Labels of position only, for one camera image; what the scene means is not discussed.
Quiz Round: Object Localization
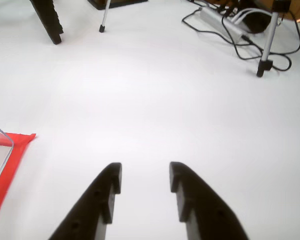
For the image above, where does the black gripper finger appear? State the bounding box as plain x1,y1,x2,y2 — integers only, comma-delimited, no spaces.
47,162,123,240
168,161,251,240

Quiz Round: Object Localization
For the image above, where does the transparent plastic box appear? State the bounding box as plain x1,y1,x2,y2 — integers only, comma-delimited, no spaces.
0,119,15,191

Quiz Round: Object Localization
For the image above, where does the dark brown box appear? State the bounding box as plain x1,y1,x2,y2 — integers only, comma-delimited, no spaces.
87,0,149,11

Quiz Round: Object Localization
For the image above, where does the red base tray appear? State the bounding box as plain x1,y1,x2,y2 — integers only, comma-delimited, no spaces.
0,131,37,227

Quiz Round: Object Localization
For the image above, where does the thick silver tripod leg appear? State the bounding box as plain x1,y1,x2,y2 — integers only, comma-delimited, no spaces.
255,0,291,78

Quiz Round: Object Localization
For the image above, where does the silver power strip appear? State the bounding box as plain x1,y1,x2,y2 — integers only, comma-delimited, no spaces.
199,7,252,44

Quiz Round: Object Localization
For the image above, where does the black ridged tripod leg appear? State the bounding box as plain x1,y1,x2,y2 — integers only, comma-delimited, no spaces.
29,0,65,46

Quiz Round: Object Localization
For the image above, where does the thin silver tripod leg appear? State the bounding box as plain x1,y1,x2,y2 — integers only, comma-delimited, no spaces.
98,0,112,33

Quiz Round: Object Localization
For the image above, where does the black power adapter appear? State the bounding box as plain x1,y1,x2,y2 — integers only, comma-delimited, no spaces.
242,11,272,35

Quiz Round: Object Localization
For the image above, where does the short black cable loop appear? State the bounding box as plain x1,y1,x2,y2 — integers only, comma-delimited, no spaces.
269,53,293,72

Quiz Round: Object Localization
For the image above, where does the white cable bundle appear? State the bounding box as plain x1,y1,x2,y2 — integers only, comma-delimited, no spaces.
229,7,261,25

